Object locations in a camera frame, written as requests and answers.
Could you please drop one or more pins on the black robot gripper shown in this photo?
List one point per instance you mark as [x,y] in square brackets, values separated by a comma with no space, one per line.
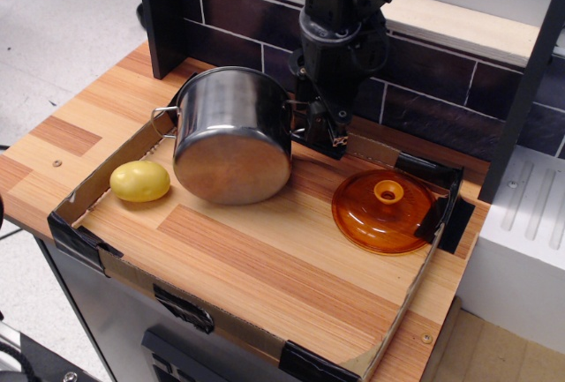
[342,43]

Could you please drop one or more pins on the stainless steel pot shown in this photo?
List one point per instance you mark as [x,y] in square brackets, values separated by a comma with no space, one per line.
[233,135]

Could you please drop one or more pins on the cardboard fence with black tape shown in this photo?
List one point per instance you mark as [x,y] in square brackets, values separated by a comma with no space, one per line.
[275,283]

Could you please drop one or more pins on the orange glass lid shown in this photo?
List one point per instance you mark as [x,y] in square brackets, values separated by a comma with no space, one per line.
[386,212]

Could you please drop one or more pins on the dark tiled backsplash shelf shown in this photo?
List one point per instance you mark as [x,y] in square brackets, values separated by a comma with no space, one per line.
[419,73]

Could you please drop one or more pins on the yellow potato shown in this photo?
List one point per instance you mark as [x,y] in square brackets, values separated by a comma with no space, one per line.
[140,181]

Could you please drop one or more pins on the white ribbed sink unit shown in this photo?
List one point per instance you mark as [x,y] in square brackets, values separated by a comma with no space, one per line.
[515,276]

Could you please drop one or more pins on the black control panel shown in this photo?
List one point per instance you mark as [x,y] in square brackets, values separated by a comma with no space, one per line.
[171,363]

